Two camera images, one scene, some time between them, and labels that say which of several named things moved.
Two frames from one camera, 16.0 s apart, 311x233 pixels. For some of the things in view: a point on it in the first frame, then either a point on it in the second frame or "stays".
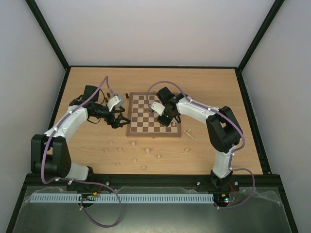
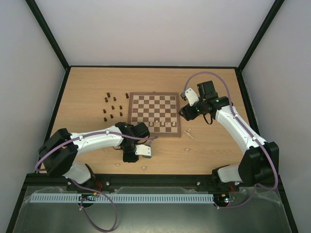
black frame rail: (271, 177) stays
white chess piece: (187, 132) stays
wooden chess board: (141, 122) stays
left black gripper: (115, 124) -> (127, 158)
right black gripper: (164, 120) -> (186, 112)
